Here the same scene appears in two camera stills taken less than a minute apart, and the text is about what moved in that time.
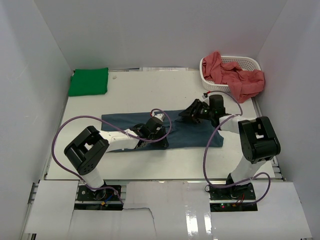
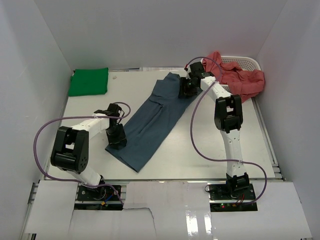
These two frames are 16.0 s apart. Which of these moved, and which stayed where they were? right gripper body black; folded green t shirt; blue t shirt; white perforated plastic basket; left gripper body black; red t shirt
Moved: blue t shirt; left gripper body black; right gripper body black
Stayed: folded green t shirt; red t shirt; white perforated plastic basket
